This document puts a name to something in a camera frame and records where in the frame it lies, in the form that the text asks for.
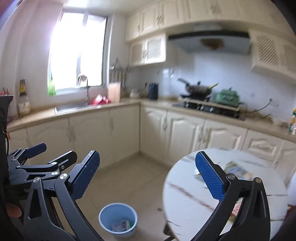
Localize condiment bottles group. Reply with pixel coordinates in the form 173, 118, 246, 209
288, 108, 296, 135

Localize black camera box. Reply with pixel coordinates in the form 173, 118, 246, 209
0, 95, 13, 154

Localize red green snack wrapper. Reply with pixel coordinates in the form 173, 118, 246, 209
228, 197, 243, 223

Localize window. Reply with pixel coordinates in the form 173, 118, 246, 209
47, 9, 108, 95

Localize blue plastic trash bucket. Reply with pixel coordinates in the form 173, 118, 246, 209
98, 203, 138, 238

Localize dark blue kettle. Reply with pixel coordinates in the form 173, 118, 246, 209
148, 83, 159, 100

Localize black gas stove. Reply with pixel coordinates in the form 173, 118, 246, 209
172, 95, 246, 121

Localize wooden cutting board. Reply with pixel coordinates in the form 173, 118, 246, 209
107, 82, 121, 103

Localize blue white snack bag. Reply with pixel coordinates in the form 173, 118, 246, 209
217, 161, 254, 181

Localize green electric cooker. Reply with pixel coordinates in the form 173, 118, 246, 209
214, 87, 240, 107

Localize round white marble table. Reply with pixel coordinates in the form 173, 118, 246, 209
163, 149, 288, 240

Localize range hood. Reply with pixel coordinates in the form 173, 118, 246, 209
168, 30, 251, 55

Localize lower kitchen cabinets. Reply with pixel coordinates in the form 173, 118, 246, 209
8, 101, 295, 184

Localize person's left hand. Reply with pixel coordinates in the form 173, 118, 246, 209
5, 202, 22, 218

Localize green plant on sill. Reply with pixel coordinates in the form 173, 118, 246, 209
47, 79, 56, 96

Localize steel kitchen sink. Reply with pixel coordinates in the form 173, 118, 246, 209
55, 102, 90, 114

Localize chrome sink faucet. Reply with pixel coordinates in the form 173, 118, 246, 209
77, 74, 90, 104

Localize black wok with handle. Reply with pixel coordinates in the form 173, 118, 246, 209
177, 78, 218, 96

